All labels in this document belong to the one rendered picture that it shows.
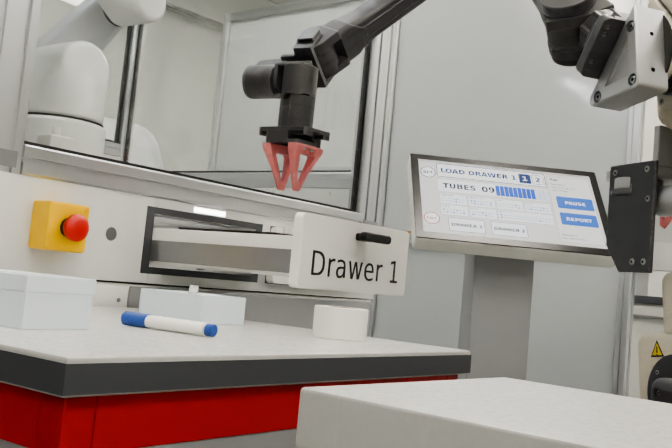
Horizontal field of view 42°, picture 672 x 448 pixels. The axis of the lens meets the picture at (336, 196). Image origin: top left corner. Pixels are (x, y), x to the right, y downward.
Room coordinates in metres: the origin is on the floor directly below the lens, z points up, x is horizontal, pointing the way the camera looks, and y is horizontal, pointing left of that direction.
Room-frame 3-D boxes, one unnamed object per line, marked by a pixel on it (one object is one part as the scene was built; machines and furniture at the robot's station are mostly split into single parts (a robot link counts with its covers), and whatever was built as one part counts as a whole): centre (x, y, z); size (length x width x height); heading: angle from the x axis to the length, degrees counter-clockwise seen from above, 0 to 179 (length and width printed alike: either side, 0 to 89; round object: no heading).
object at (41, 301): (0.90, 0.31, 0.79); 0.13 x 0.09 x 0.05; 58
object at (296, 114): (1.40, 0.08, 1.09); 0.10 x 0.07 x 0.07; 52
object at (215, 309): (1.23, 0.19, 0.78); 0.12 x 0.08 x 0.04; 54
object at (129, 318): (0.98, 0.17, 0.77); 0.14 x 0.02 x 0.02; 55
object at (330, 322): (1.13, -0.02, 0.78); 0.07 x 0.07 x 0.04
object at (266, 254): (1.50, 0.13, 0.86); 0.40 x 0.26 x 0.06; 53
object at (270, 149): (1.40, 0.08, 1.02); 0.07 x 0.07 x 0.09; 52
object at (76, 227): (1.28, 0.38, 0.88); 0.04 x 0.03 x 0.04; 143
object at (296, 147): (1.40, 0.08, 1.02); 0.07 x 0.07 x 0.09; 52
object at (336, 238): (1.38, -0.04, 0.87); 0.29 x 0.02 x 0.11; 143
